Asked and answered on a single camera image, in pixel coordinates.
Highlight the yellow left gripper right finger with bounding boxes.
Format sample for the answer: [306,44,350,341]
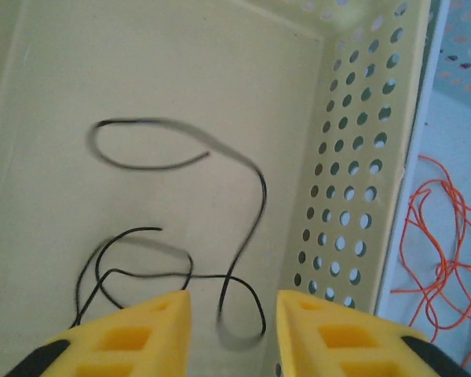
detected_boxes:
[276,289,471,377]

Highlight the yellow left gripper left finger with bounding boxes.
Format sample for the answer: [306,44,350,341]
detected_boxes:
[7,290,192,377]

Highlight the thin orange cable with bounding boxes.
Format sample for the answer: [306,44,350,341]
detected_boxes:
[390,178,471,331]

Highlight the thin black cable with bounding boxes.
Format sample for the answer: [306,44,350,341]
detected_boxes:
[70,117,268,351]

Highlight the thin red cable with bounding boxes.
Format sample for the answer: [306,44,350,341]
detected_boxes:
[406,155,471,368]

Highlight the blue perforated plastic basket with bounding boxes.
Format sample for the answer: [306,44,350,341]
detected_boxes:
[372,0,471,377]

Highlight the green perforated plastic basket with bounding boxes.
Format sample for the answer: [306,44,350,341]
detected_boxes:
[0,0,433,377]

